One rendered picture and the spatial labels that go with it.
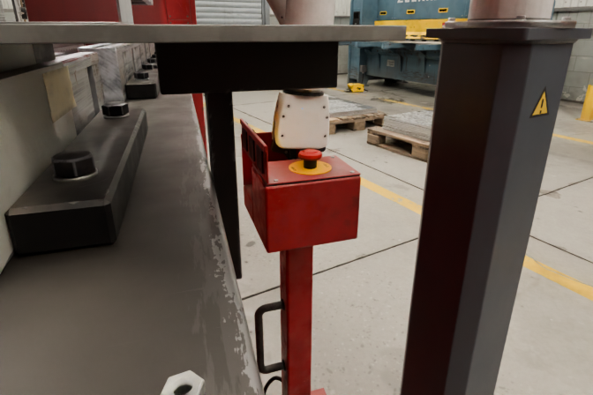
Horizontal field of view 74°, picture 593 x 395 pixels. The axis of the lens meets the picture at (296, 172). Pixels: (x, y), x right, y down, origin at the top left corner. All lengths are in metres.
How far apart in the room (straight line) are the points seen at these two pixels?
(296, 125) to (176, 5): 1.86
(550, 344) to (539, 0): 1.23
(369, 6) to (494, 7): 7.04
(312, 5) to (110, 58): 0.36
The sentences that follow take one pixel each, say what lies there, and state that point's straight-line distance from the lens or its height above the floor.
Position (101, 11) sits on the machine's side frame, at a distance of 2.52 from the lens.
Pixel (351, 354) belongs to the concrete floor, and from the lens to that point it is 1.43.
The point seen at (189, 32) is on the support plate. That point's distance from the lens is 0.25.
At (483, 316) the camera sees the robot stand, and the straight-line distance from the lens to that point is 0.85.
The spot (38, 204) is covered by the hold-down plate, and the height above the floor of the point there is 0.90.
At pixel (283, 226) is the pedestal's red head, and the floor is 0.71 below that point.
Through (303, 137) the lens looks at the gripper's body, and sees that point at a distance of 0.72.
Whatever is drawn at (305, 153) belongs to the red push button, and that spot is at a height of 0.81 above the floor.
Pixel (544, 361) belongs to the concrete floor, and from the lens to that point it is 1.61.
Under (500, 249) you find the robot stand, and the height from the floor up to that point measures 0.64.
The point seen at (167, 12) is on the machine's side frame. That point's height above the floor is 1.09.
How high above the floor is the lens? 1.00
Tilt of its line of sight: 20 degrees down
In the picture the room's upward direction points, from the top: straight up
